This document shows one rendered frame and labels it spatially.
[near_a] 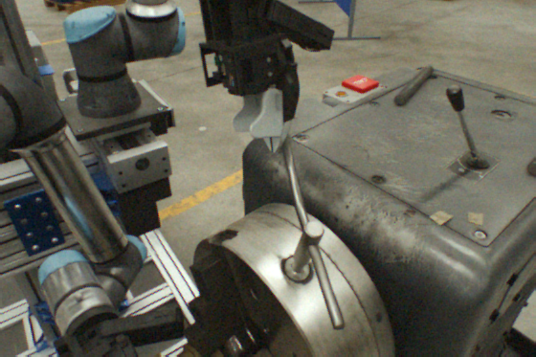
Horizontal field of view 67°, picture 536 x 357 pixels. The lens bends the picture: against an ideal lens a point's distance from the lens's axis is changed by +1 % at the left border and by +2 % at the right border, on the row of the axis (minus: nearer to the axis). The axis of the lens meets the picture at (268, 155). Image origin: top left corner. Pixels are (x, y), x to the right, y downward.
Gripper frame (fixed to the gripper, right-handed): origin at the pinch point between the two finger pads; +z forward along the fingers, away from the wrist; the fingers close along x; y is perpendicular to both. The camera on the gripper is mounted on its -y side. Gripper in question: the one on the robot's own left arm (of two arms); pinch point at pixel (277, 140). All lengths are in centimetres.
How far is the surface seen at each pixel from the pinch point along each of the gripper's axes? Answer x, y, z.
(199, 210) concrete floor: -155, -59, 109
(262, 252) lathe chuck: 3.8, 7.4, 12.0
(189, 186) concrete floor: -179, -67, 105
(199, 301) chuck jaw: -1.8, 14.9, 19.0
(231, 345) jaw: -1.3, 11.8, 29.5
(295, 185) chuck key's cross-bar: 5.6, 2.5, 3.7
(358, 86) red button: -16.3, -37.4, 5.0
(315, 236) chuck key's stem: 12.3, 6.1, 6.0
